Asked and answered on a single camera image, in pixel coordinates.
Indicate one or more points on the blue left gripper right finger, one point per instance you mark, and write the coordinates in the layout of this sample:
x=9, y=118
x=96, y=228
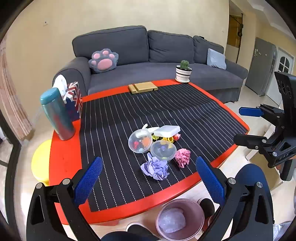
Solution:
x=213, y=179

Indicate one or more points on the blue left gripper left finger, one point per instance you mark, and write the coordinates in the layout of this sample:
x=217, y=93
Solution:
x=86, y=181

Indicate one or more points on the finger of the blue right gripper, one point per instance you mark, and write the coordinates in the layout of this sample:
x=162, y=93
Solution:
x=255, y=112

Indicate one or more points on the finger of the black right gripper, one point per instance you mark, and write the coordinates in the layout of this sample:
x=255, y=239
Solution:
x=249, y=141

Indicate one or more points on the pink paper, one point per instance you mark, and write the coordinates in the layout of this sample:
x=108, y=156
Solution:
x=182, y=157

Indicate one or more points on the purple paper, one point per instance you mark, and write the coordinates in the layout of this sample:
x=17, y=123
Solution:
x=155, y=168

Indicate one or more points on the pink dragon keychain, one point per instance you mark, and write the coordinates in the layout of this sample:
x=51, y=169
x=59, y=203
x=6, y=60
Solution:
x=177, y=136

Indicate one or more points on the clear round container lid side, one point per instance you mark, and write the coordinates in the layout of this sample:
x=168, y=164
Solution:
x=163, y=150

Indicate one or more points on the white rectangular plastic box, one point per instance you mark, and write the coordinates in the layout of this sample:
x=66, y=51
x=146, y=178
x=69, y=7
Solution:
x=167, y=131

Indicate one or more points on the clear round container with toys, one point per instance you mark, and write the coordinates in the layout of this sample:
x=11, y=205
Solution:
x=140, y=141

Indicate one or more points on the pink trash bin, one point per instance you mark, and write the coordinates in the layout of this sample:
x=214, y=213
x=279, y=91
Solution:
x=180, y=219

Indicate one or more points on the blue trouser leg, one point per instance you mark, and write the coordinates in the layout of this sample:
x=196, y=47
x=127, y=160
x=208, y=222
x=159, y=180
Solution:
x=249, y=175

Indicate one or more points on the red table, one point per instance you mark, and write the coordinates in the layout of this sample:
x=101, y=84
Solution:
x=65, y=161

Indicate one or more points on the grey refrigerator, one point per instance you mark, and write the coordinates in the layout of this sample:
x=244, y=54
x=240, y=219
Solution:
x=261, y=67

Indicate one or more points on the yellow stool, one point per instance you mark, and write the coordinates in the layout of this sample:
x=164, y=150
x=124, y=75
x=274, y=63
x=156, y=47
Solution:
x=40, y=162

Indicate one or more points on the light blue cushion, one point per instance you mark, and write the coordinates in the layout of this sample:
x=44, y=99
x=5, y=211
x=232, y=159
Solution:
x=216, y=59

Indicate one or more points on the white door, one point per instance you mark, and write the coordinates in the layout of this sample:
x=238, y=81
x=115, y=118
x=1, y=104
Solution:
x=283, y=66

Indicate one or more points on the potted cactus striped pot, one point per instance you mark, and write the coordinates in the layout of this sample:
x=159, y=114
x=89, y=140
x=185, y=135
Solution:
x=183, y=72

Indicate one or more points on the black striped table mat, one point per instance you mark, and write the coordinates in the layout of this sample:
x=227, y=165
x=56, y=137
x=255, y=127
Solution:
x=111, y=128

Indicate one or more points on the teal thermos bottle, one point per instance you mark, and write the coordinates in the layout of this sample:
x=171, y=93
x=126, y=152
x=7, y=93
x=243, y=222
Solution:
x=55, y=110

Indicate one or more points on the white plastic hook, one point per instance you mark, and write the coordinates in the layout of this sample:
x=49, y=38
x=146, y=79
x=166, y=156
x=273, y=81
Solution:
x=151, y=129

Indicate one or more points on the union jack tissue box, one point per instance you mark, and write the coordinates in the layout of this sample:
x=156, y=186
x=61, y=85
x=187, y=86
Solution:
x=71, y=96

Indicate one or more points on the beige curtain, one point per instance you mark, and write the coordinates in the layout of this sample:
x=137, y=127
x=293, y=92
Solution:
x=15, y=112

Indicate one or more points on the wooden phone stand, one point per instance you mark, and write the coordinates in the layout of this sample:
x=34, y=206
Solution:
x=142, y=87

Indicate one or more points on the paw shaped cushion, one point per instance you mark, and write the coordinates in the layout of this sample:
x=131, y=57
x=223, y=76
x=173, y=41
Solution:
x=103, y=60

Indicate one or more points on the grey fabric sofa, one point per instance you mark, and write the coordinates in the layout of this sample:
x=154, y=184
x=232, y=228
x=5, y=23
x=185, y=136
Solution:
x=148, y=55

